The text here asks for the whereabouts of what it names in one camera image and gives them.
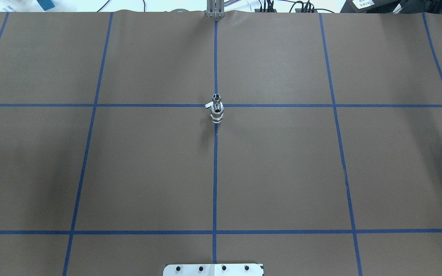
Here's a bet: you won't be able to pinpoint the white PPR pipe fitting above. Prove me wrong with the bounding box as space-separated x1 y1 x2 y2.
210 112 223 124

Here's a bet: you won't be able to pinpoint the chrome angle valve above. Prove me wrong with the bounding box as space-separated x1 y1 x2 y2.
204 93 224 116

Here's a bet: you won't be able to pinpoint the black device with white label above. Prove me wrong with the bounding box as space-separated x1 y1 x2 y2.
339 0 409 14

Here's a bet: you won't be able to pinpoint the teal box on bench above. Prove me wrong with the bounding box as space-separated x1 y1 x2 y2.
37 0 56 11

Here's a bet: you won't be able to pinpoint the aluminium camera mast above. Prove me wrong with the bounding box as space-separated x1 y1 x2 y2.
205 0 225 19

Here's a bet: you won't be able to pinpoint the white metal robot base mount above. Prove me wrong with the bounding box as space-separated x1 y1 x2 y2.
163 263 264 276

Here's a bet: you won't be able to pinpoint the black cables on bench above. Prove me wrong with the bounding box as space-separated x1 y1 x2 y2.
96 0 335 13

